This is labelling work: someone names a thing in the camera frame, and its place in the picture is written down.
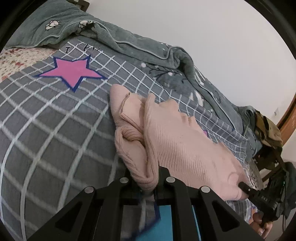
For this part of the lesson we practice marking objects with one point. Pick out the dark cloth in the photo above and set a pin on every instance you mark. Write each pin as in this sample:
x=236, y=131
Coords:
x=290, y=192

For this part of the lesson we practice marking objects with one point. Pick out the wooden chair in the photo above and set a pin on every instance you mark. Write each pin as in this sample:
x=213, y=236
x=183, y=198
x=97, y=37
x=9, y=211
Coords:
x=268, y=162

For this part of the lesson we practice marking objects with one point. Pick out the pink ribbed sweater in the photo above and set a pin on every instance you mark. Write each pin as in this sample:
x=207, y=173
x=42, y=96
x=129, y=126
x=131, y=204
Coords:
x=185, y=150

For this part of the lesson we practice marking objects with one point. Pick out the grey checked blanket with stars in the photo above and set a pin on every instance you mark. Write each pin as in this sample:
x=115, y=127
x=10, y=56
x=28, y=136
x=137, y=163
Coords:
x=57, y=127

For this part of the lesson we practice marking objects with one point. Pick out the floral bed sheet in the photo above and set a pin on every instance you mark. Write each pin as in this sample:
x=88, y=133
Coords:
x=18, y=60

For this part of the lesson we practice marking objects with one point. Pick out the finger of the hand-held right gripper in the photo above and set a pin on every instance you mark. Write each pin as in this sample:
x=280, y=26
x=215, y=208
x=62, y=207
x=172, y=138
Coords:
x=249, y=191

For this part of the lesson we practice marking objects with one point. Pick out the wooden door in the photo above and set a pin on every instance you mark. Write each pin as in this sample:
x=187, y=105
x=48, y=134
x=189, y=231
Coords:
x=289, y=118

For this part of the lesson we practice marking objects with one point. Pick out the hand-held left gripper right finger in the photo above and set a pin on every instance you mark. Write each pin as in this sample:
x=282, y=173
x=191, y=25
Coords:
x=168, y=187

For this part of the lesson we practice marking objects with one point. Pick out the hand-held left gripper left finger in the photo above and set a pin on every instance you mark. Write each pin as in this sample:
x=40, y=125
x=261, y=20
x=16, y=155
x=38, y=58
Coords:
x=129, y=192

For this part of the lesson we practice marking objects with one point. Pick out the brown clothes pile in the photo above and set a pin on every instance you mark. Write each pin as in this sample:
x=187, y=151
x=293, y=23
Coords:
x=268, y=129

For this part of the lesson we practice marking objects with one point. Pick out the person's right hand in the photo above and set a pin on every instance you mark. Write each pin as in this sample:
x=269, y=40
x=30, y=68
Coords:
x=261, y=226

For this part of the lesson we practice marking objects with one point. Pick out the dark wooden headboard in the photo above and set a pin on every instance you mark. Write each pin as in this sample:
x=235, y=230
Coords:
x=82, y=3

